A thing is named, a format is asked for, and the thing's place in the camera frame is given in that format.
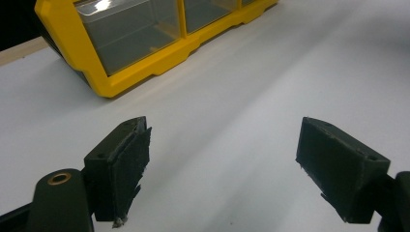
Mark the yellow organizer case with clear drawers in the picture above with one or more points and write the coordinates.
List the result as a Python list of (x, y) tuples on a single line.
[(96, 74)]

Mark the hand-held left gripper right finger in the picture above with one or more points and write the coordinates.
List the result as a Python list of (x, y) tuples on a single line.
[(341, 167)]

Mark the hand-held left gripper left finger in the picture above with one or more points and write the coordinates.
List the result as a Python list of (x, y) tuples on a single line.
[(124, 170)]

